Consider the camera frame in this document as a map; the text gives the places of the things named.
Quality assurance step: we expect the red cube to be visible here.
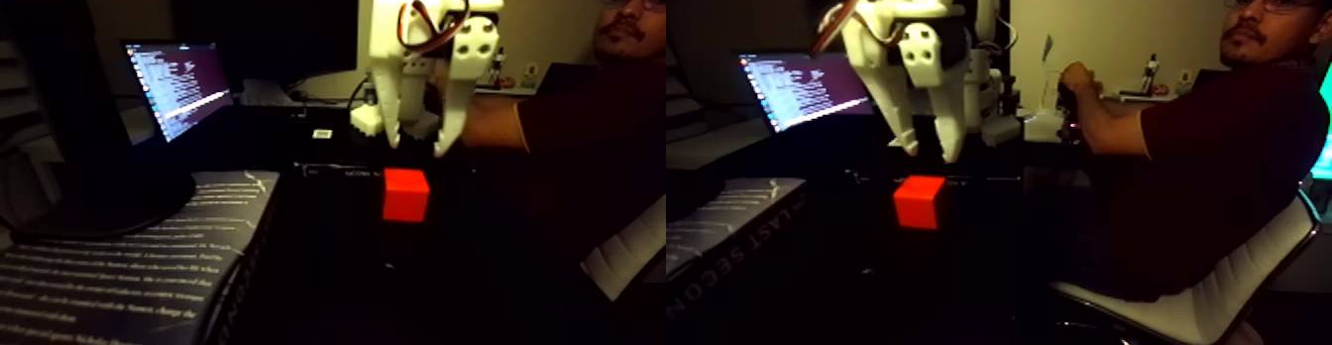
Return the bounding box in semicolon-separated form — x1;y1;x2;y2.
382;167;431;223

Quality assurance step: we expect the person's hand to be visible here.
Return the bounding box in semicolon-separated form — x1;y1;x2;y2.
1058;61;1100;107

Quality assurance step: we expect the black background monitor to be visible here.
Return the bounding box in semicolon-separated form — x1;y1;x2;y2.
171;0;361;90

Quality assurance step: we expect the person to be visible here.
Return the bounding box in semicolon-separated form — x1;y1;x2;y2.
442;0;667;286

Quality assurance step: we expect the open laptop lit screen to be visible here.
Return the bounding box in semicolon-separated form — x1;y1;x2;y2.
122;40;236;144

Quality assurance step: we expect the black book white text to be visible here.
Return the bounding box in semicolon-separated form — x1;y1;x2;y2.
0;170;282;345

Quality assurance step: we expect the red servo cable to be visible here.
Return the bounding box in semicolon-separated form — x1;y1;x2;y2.
398;0;472;55

